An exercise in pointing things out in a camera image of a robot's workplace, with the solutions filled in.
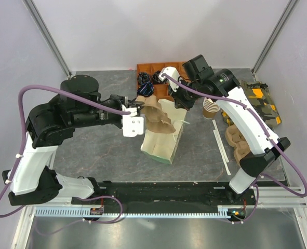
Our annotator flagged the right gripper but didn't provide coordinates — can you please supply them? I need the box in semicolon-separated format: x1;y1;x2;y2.
168;78;202;111

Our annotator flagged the cardboard cup carrier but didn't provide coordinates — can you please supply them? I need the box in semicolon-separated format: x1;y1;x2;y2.
225;125;250;166
136;95;176;134

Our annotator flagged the green printed paper bag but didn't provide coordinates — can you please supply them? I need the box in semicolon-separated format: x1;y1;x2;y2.
140;99;186;164

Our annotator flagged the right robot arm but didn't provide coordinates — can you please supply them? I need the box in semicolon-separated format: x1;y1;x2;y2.
159;54;290;204

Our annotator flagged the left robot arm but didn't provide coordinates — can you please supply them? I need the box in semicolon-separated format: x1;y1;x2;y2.
2;75;144;206

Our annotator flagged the blue striped rolled tie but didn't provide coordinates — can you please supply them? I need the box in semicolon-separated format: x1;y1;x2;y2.
137;82;154;97

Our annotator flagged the orange wooden compartment tray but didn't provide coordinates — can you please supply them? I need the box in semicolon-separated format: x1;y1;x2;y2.
137;62;189;101

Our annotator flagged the stack of paper cups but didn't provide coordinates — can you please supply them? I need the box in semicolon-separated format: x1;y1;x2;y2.
202;98;220;119

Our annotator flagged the dark rolled tie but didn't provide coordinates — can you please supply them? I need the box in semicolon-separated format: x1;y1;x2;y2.
137;72;151;85

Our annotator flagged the brown rolled tie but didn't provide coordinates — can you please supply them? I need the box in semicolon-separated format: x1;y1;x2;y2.
152;71;167;85

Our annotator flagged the white wrapped straw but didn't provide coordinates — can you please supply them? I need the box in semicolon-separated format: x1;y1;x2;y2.
212;119;221;142
213;130;231;176

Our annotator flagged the camouflage cloth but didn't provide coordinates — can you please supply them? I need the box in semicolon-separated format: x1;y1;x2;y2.
220;79;283;128

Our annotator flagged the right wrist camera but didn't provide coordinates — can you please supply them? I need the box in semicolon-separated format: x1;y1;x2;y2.
159;66;180;95

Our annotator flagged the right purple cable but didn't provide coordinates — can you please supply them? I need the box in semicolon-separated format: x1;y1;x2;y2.
159;73;307;225

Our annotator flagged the purple cable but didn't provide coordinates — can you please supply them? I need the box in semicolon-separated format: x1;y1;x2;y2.
159;73;307;225
0;85;132;236

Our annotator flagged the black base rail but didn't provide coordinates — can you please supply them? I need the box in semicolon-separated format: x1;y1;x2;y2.
71;181;256;215

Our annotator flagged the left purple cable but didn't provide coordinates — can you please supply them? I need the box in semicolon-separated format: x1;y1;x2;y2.
0;85;132;236

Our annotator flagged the slotted cable duct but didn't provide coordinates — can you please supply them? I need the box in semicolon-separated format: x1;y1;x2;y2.
34;206;246;219

